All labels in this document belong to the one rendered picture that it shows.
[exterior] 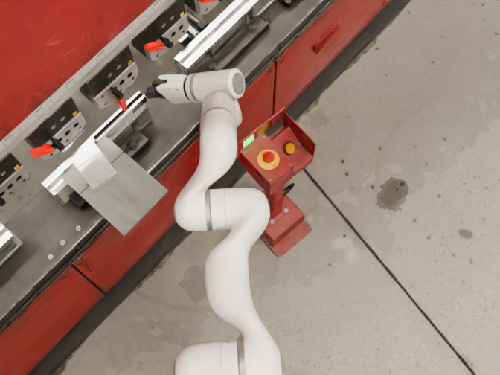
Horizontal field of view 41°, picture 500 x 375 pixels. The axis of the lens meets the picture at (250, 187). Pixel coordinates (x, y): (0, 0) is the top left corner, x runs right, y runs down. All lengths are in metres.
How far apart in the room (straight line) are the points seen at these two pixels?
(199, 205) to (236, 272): 0.19
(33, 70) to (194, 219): 0.49
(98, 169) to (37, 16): 0.66
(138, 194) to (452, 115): 1.75
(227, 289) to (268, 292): 1.41
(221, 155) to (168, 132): 0.63
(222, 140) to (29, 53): 0.46
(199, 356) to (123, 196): 0.70
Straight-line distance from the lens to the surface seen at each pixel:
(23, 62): 1.55
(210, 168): 1.57
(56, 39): 1.58
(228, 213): 1.59
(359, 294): 2.93
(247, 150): 2.24
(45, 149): 1.76
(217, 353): 1.44
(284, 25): 2.35
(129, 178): 2.00
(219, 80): 1.90
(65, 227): 2.13
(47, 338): 2.56
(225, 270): 1.51
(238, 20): 2.25
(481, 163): 3.22
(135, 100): 2.11
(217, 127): 1.59
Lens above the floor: 2.84
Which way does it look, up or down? 70 degrees down
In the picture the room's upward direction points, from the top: 2 degrees counter-clockwise
